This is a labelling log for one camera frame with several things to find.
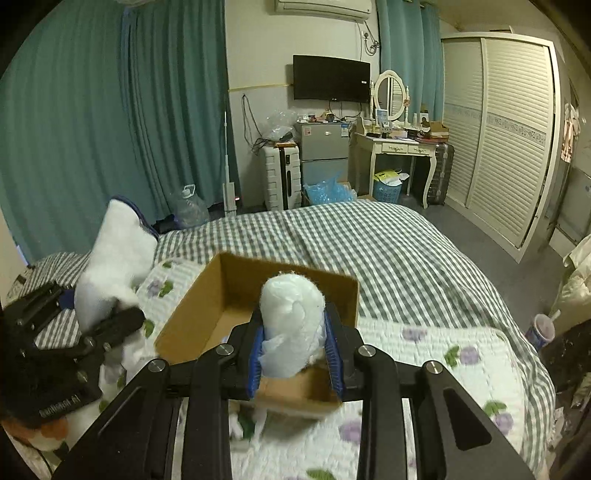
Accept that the brown cardboard box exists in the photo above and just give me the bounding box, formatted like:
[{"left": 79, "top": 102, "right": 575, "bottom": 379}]
[{"left": 154, "top": 252, "right": 360, "bottom": 420}]

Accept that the white fluffy cloth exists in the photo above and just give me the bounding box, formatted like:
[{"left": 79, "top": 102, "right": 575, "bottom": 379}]
[{"left": 74, "top": 196, "right": 160, "bottom": 402}]

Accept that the white suitcase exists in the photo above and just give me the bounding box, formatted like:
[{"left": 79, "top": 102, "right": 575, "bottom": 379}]
[{"left": 262, "top": 144, "right": 303, "bottom": 212}]

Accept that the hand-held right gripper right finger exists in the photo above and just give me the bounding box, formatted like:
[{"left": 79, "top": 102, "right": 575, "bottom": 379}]
[{"left": 324, "top": 308, "right": 537, "bottom": 480}]

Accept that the clear water jug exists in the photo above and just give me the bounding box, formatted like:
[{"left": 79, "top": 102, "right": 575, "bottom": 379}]
[{"left": 168, "top": 184, "right": 210, "bottom": 229}]

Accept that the white louvred wardrobe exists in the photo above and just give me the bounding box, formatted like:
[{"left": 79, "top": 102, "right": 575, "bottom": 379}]
[{"left": 440, "top": 31, "right": 562, "bottom": 264}]

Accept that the floral quilted blanket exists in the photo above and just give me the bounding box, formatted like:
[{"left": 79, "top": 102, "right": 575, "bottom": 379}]
[{"left": 97, "top": 258, "right": 532, "bottom": 480}]

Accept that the white dressing table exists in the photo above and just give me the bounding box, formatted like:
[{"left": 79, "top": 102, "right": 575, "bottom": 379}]
[{"left": 353, "top": 131, "right": 439, "bottom": 208}]

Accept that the blue plastic bag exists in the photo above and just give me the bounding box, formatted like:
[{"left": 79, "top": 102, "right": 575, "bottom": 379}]
[{"left": 303, "top": 174, "right": 357, "bottom": 206}]

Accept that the clear plastic bag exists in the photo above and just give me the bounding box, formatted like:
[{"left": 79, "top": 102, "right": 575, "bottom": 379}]
[{"left": 264, "top": 109, "right": 302, "bottom": 142}]

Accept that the orange and white plush toy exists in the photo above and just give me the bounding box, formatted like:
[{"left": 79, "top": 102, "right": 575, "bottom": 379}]
[{"left": 0, "top": 410, "right": 76, "bottom": 453}]

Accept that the grey mini fridge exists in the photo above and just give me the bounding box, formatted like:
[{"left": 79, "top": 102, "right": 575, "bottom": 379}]
[{"left": 294, "top": 121, "right": 352, "bottom": 204}]

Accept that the green checked bed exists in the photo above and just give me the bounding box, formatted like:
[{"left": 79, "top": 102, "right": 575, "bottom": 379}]
[{"left": 9, "top": 201, "right": 557, "bottom": 462}]

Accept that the purple drink cup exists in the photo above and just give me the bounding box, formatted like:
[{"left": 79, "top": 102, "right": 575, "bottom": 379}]
[{"left": 525, "top": 310, "right": 560, "bottom": 352}]

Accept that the white air conditioner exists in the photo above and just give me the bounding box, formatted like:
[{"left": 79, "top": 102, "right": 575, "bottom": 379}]
[{"left": 274, "top": 0, "right": 374, "bottom": 21}]

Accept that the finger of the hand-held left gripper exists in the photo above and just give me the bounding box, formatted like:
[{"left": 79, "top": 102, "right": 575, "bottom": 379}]
[
  {"left": 4, "top": 282, "right": 65, "bottom": 331},
  {"left": 78, "top": 306, "right": 146, "bottom": 357}
]

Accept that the blue laundry basket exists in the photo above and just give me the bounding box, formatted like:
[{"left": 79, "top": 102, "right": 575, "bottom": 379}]
[{"left": 372, "top": 177, "right": 403, "bottom": 203}]

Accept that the white stuffing wad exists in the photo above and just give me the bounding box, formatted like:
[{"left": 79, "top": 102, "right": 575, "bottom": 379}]
[{"left": 259, "top": 271, "right": 328, "bottom": 380}]

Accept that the oval vanity mirror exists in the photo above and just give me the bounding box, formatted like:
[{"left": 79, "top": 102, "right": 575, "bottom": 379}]
[{"left": 369, "top": 70, "right": 410, "bottom": 130}]

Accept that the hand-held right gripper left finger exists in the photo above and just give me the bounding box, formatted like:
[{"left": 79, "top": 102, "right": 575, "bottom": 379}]
[{"left": 52, "top": 310, "right": 267, "bottom": 480}]

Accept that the dark grey suitcase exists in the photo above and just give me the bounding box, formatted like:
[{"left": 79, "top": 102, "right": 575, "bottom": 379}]
[{"left": 427, "top": 141, "right": 455, "bottom": 206}]

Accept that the black wall television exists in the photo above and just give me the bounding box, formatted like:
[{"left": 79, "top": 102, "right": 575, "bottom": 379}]
[{"left": 293, "top": 54, "right": 372, "bottom": 103}]

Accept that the teal curtain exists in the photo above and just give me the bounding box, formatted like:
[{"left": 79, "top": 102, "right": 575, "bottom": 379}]
[
  {"left": 0, "top": 0, "right": 240, "bottom": 264},
  {"left": 375, "top": 0, "right": 446, "bottom": 125}
]

